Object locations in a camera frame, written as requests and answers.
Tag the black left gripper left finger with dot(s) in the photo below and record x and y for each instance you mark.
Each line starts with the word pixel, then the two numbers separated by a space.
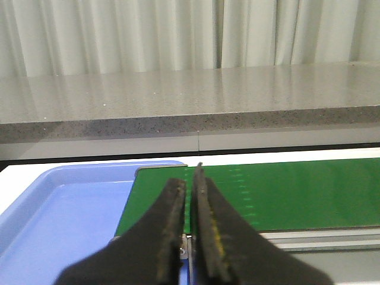
pixel 148 253

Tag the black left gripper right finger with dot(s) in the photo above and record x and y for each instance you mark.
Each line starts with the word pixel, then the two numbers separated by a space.
pixel 230 251

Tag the blue plastic tray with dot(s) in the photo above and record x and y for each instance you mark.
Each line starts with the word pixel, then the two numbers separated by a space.
pixel 65 215

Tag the green conveyor belt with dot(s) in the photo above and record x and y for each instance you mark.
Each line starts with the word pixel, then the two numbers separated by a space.
pixel 302 195

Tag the grey stone counter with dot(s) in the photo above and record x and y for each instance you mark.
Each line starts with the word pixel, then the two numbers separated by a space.
pixel 130 113

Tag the white pleated curtain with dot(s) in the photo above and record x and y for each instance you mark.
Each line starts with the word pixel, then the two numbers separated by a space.
pixel 97 37

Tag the aluminium conveyor frame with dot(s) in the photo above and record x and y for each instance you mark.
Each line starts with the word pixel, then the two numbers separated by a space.
pixel 325 239

